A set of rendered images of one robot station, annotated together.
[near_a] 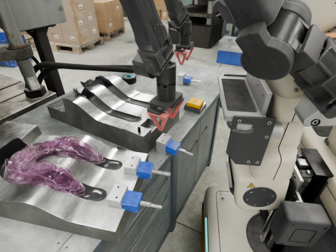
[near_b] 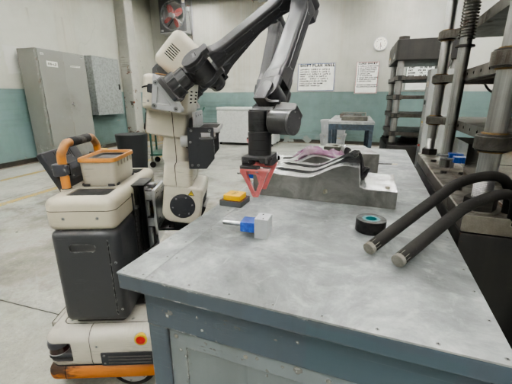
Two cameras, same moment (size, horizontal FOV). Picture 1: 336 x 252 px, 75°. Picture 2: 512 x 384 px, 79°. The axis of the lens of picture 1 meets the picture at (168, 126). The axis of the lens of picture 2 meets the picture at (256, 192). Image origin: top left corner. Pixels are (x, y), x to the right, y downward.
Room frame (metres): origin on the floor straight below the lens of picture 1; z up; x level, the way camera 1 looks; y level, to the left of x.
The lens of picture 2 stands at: (1.91, -0.21, 1.15)
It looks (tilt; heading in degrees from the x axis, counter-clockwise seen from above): 17 degrees down; 171
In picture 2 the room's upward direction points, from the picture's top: straight up
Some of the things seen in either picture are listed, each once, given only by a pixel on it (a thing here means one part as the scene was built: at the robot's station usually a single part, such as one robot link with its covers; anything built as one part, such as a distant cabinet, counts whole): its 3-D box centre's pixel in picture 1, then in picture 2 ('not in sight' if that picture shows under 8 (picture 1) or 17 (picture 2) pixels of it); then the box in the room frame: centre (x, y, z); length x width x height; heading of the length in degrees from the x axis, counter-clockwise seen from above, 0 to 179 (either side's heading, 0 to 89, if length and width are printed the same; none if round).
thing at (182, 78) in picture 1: (189, 79); (246, 224); (1.14, -0.12, 0.83); 0.13 x 0.05 x 0.05; 65
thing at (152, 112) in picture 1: (162, 116); not in sight; (0.56, 0.02, 0.96); 0.07 x 0.07 x 0.09; 61
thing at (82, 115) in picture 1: (112, 105); (325, 174); (0.79, 0.23, 0.87); 0.50 x 0.26 x 0.14; 61
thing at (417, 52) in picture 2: not in sight; (417, 105); (-3.16, 3.37, 1.03); 1.54 x 0.94 x 2.06; 154
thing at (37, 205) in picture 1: (52, 171); (318, 160); (0.44, 0.33, 0.86); 0.50 x 0.26 x 0.11; 78
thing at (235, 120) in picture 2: not in sight; (249, 125); (-6.33, 0.90, 0.47); 1.52 x 0.77 x 0.94; 64
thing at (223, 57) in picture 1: (236, 55); not in sight; (3.74, -1.18, 0.11); 0.61 x 0.41 x 0.22; 64
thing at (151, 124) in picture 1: (149, 127); not in sight; (0.62, 0.07, 0.87); 0.05 x 0.05 x 0.04; 61
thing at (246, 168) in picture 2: (186, 52); (257, 177); (1.18, -0.10, 0.97); 0.07 x 0.07 x 0.09; 65
